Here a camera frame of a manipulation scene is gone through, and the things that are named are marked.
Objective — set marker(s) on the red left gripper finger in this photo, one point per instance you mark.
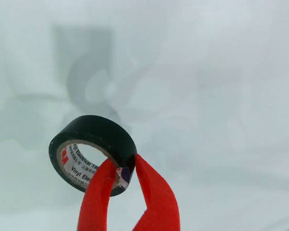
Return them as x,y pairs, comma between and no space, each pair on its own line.
96,204

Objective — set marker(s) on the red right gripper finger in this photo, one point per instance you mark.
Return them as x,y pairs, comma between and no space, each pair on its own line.
161,204

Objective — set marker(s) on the black vinyl electrical tape roll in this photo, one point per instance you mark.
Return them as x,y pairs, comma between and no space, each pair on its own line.
98,130

